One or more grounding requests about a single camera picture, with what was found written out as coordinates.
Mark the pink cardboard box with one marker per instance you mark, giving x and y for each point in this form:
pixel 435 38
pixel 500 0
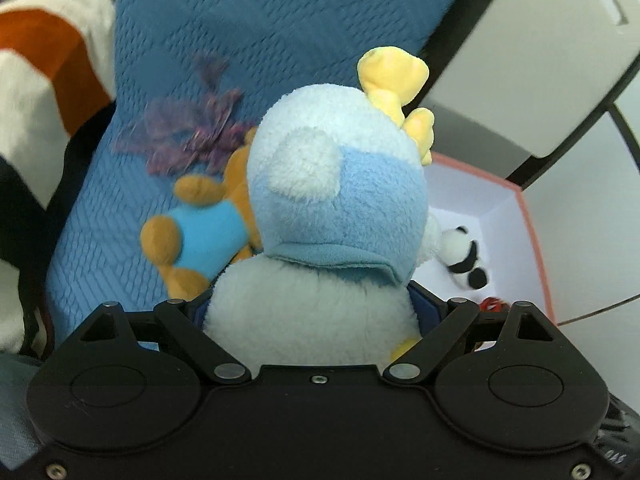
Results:
pixel 495 210

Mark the white and blue plush toy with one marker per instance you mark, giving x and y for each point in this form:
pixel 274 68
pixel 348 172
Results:
pixel 340 210

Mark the panda plush toy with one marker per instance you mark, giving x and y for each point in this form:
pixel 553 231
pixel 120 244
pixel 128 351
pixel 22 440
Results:
pixel 462 257

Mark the blue textured mat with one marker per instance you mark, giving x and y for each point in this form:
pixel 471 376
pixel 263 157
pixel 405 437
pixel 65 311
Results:
pixel 260 25

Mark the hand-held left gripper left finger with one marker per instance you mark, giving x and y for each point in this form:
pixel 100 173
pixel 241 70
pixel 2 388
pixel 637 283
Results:
pixel 200 345

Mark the brown bear plush toy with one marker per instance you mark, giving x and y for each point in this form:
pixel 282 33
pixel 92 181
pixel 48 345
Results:
pixel 205 235

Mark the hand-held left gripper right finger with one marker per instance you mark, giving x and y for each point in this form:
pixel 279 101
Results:
pixel 427 310

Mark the pink fuzzy toy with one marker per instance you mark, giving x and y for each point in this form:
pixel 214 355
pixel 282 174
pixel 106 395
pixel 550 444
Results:
pixel 185 132

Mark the red and black plush toy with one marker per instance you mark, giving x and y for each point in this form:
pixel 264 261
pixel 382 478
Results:
pixel 491 304

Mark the grey cloth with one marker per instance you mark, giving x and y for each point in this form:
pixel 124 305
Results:
pixel 17 410

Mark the striped blanket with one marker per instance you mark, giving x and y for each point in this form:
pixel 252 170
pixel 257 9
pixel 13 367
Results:
pixel 45 85

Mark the beige folding chair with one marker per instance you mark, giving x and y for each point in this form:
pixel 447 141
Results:
pixel 540 50

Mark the purple mesh bow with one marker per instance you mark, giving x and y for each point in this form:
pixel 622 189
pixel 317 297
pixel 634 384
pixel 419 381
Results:
pixel 212 72

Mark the white cabinet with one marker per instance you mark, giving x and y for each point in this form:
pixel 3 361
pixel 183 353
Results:
pixel 590 240

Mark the black metal bar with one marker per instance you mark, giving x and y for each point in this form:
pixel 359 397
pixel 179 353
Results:
pixel 627 132

